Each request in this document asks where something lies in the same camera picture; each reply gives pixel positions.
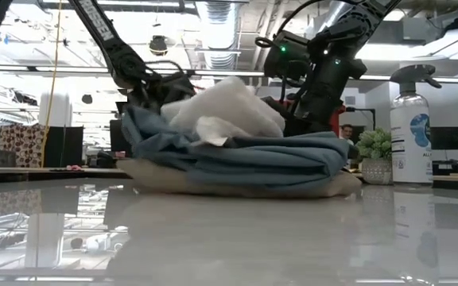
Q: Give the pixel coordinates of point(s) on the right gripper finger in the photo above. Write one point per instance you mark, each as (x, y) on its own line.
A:
(304, 129)

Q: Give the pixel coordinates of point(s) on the teal grey shirt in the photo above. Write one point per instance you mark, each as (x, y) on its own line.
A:
(272, 159)

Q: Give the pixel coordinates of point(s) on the white garment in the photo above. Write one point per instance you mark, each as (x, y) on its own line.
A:
(233, 103)

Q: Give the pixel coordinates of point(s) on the beige shorts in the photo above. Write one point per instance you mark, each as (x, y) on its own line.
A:
(165, 180)

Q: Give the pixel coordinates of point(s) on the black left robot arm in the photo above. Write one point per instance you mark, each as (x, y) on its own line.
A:
(109, 43)

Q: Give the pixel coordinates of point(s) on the person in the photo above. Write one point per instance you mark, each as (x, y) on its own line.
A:
(347, 133)

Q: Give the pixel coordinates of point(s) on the long ceiling light strip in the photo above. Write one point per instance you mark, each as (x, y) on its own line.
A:
(221, 73)

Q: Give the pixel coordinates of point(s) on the small potted succulent plant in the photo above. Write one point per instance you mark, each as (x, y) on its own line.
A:
(374, 147)

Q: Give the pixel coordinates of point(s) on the black partition panel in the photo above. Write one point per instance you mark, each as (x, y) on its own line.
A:
(64, 147)

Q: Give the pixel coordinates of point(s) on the clear spray bottle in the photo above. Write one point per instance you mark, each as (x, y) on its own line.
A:
(410, 159)

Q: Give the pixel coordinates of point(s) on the small pink object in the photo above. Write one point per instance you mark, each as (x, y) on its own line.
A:
(74, 167)

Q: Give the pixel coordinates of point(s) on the brown patterned cloth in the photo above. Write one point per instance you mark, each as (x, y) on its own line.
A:
(22, 145)

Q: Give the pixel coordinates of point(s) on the black monitor stand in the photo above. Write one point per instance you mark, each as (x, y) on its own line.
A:
(451, 167)

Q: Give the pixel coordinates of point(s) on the light wooden desk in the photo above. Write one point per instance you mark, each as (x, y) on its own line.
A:
(34, 175)

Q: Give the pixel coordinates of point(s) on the black ceiling dome camera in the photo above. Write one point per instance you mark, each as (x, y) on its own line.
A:
(158, 45)

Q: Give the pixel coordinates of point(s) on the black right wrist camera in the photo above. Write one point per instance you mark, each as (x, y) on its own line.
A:
(288, 55)

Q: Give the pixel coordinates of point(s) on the silver ventilation duct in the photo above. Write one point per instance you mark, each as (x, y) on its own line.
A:
(332, 16)

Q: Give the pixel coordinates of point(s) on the ribbed silver round duct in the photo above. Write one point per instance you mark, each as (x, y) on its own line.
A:
(219, 24)

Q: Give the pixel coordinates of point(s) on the black wall monitor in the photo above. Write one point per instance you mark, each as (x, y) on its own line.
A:
(449, 138)

